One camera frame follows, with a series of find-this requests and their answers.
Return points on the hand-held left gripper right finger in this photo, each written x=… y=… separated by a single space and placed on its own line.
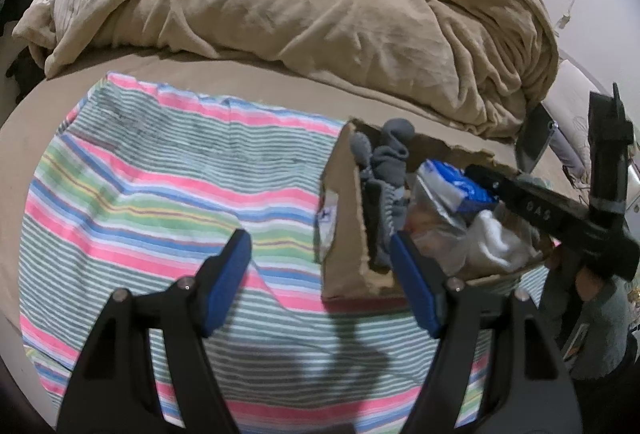
x=415 y=284

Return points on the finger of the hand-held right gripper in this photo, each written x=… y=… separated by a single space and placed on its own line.
x=515 y=191

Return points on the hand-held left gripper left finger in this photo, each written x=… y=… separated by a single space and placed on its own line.
x=227 y=284

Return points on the white sock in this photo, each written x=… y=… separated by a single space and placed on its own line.
x=500 y=239

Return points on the blue white tissue pack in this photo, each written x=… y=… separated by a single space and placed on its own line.
x=460 y=184

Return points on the bag of cotton swabs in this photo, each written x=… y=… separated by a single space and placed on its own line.
x=435 y=226

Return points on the brown cardboard box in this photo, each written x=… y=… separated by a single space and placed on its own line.
x=345 y=274

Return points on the dark grey grip socks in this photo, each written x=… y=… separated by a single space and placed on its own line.
x=382 y=209

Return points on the grey knit sock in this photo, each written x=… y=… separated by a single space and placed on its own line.
x=361 y=152
x=397 y=152

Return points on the grey patterned pillow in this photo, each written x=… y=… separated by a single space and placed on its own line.
x=570 y=149

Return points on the white pillow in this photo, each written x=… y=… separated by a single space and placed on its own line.
x=575 y=84

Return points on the striped cloth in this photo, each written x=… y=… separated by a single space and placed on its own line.
x=150 y=174

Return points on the beige fleece blanket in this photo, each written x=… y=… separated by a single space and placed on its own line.
x=300 y=14

